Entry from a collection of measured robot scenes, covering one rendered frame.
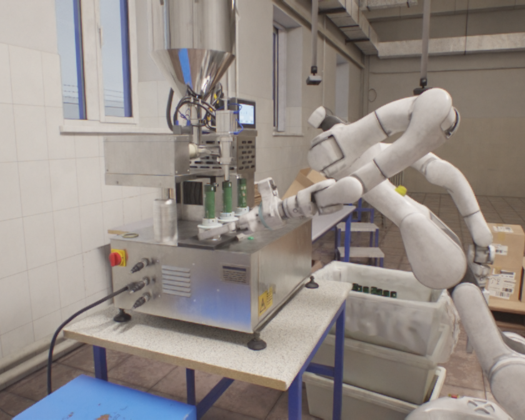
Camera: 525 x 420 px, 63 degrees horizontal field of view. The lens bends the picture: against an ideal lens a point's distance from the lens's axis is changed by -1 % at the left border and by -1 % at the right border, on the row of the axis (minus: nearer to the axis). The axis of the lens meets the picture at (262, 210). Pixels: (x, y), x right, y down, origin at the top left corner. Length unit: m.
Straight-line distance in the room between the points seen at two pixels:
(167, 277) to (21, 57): 1.74
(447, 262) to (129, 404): 0.98
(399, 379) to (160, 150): 1.37
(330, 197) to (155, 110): 2.98
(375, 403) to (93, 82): 2.90
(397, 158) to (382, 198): 0.32
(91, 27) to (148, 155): 2.48
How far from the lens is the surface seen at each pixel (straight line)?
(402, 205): 1.37
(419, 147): 1.08
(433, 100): 1.10
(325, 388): 2.16
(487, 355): 1.51
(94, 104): 3.63
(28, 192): 2.70
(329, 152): 1.17
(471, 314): 1.45
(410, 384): 2.04
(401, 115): 1.13
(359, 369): 2.08
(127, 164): 1.38
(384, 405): 2.09
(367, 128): 1.15
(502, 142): 11.47
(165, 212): 1.31
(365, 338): 2.02
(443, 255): 1.35
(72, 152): 2.91
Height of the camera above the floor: 1.33
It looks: 9 degrees down
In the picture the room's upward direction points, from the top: straight up
